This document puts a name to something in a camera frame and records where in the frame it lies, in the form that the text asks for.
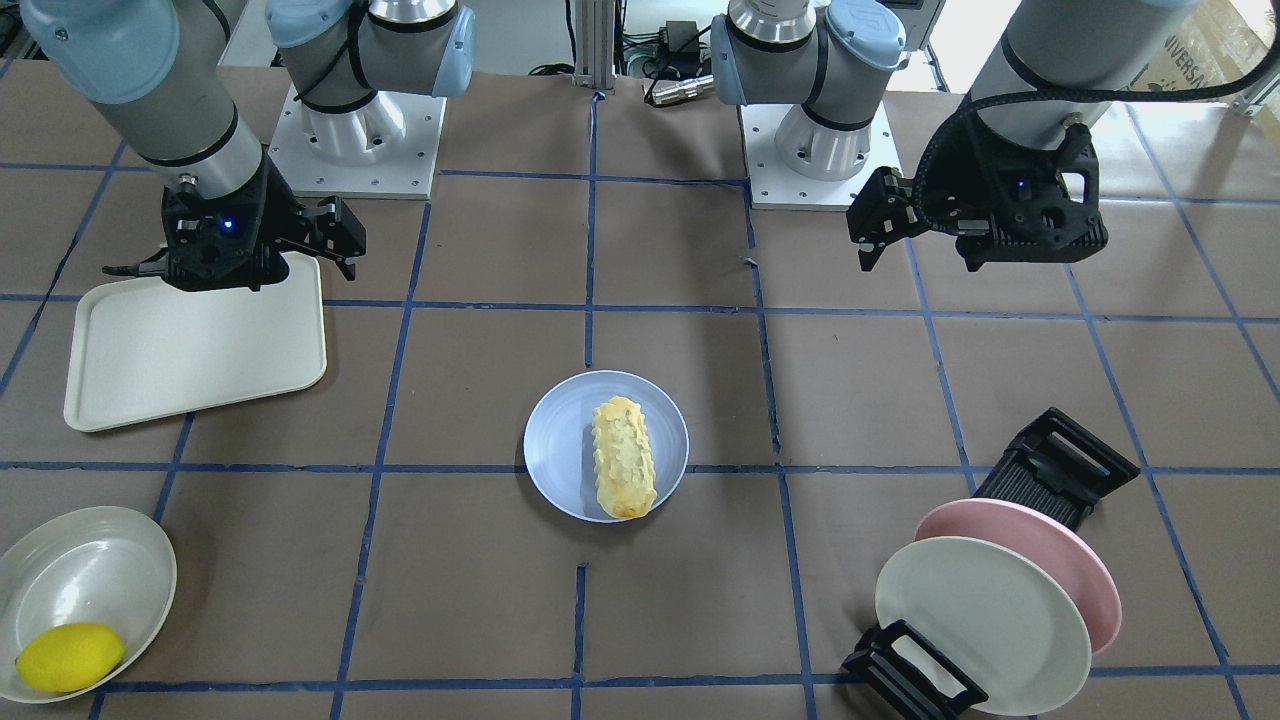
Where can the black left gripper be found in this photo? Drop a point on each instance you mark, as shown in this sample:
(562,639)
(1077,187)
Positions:
(962,190)

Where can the yellow lemon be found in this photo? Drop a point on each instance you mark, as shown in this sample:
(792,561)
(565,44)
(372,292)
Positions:
(70,657)

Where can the blue round plate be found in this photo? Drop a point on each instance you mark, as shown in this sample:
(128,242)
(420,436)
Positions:
(558,448)

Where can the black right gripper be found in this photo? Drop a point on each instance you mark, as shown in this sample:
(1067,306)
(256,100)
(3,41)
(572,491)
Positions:
(277,214)

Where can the white rectangular tray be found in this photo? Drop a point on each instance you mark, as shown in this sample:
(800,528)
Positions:
(142,350)

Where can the black dish rack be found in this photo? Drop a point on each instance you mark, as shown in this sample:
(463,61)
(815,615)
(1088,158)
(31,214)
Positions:
(1054,466)

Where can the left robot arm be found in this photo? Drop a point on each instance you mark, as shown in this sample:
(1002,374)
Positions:
(1056,62)

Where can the cream round plate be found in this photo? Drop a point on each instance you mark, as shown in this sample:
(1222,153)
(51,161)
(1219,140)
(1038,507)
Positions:
(1000,619)

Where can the white oval plate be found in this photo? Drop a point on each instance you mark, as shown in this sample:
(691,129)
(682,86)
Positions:
(106,565)

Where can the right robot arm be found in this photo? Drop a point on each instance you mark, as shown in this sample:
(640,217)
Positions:
(148,67)

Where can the pink round plate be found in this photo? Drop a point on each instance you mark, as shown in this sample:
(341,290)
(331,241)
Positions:
(1048,544)

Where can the yellow bread roll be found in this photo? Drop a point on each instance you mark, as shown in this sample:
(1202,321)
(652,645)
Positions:
(623,459)

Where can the aluminium frame post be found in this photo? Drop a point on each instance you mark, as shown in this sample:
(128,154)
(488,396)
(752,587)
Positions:
(595,25)

